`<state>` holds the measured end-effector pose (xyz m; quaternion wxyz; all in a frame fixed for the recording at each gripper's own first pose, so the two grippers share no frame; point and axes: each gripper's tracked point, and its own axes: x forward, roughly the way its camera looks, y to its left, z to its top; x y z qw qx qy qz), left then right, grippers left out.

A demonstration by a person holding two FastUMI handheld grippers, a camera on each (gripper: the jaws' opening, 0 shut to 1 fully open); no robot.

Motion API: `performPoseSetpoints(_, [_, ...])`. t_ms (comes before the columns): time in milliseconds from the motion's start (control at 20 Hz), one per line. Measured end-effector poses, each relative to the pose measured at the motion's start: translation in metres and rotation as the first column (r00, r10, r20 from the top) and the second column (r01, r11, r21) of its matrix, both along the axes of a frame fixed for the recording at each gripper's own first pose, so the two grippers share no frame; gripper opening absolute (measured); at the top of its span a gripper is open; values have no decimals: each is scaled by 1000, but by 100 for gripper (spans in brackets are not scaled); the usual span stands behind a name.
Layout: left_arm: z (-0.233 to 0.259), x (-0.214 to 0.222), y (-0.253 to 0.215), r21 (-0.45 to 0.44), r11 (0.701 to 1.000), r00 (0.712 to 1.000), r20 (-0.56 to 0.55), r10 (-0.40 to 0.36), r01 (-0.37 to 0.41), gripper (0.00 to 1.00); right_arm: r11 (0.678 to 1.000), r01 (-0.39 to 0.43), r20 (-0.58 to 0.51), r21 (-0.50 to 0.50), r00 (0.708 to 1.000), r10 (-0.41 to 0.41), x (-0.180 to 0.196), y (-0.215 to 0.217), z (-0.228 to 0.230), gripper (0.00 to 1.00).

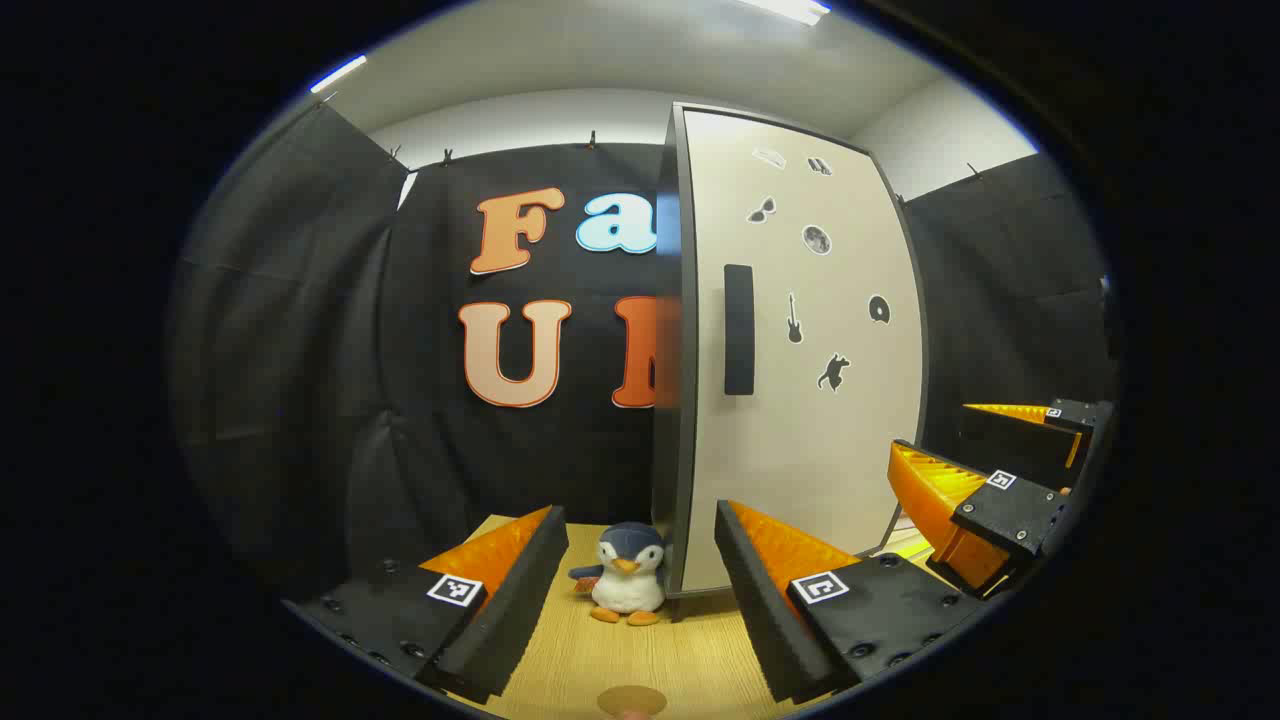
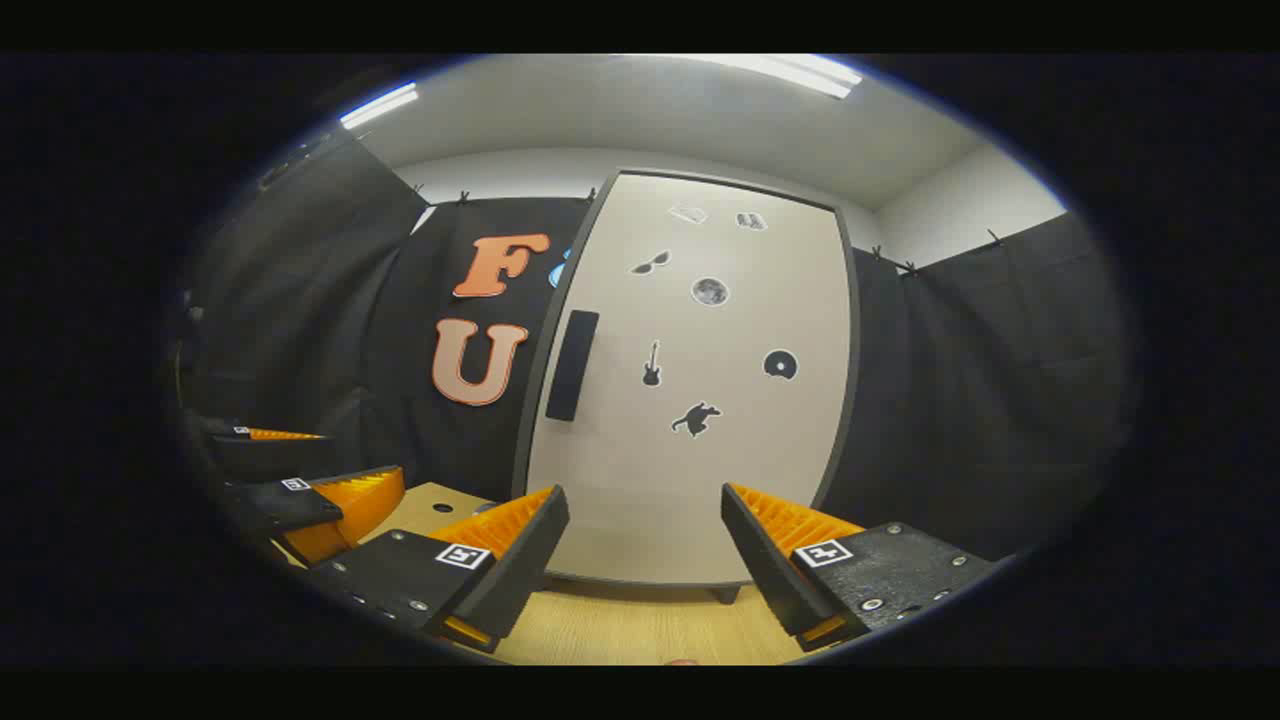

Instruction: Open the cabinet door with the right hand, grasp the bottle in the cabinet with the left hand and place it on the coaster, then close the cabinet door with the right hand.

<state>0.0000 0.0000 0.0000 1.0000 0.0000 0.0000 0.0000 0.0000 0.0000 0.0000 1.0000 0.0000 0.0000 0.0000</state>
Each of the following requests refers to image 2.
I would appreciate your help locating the beige cabinet door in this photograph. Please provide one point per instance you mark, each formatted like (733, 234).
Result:
(700, 480)

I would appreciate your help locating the black backdrop cloth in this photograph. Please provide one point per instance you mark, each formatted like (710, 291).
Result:
(300, 300)

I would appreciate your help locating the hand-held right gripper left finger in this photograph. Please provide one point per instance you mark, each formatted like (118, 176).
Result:
(525, 565)

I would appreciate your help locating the long ceiling strip light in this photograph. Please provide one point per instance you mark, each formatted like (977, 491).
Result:
(378, 105)

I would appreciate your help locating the grey cabinet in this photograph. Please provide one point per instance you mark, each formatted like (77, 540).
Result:
(725, 594)

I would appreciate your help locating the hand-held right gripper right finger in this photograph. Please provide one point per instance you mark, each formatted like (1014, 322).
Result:
(765, 565)

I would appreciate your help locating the wide ceiling light panel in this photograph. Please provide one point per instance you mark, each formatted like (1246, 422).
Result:
(790, 72)

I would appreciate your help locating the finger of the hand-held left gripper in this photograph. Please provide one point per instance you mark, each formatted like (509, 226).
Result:
(270, 455)
(280, 505)

